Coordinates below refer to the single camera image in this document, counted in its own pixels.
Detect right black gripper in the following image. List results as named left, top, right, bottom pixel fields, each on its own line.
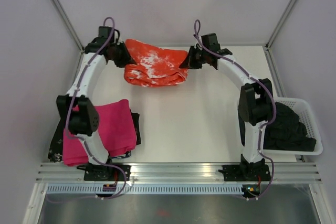
left=182, top=45, right=209, bottom=69

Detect orange white-speckled trousers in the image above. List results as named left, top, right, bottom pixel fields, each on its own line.
left=124, top=39, right=188, bottom=88

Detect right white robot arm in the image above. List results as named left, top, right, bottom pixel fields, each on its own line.
left=180, top=33, right=276, bottom=180

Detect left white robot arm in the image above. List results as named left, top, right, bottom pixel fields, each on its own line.
left=56, top=26, right=137, bottom=180

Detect folded magenta trousers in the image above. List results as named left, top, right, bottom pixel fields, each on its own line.
left=62, top=99, right=137, bottom=166

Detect folded black patterned trousers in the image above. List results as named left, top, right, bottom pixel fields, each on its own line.
left=48, top=110, right=141, bottom=166

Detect white plastic basket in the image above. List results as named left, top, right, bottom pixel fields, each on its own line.
left=263, top=97, right=323, bottom=156

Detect black clothes in basket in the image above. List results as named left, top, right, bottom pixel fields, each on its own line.
left=264, top=102, right=317, bottom=152

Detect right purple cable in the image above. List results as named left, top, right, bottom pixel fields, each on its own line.
left=193, top=19, right=276, bottom=183

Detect purple cable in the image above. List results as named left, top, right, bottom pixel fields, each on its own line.
left=65, top=17, right=118, bottom=166
left=193, top=19, right=276, bottom=183

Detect left aluminium frame post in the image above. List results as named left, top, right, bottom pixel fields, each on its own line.
left=50, top=0, right=83, bottom=51

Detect aluminium frame post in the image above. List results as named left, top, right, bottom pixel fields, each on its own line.
left=50, top=0, right=83, bottom=51
left=265, top=0, right=298, bottom=51

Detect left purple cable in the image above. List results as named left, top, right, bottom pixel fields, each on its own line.
left=65, top=17, right=118, bottom=166

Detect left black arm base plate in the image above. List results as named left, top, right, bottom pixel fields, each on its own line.
left=83, top=164, right=124, bottom=182

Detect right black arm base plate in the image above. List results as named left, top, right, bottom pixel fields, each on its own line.
left=218, top=165, right=271, bottom=182

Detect right aluminium frame post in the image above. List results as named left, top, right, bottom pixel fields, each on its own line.
left=265, top=0, right=298, bottom=51

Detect aluminium mounting rail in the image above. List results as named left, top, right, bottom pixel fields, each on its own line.
left=35, top=162, right=322, bottom=184

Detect white slotted cable duct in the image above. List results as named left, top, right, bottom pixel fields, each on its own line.
left=47, top=184, right=243, bottom=195

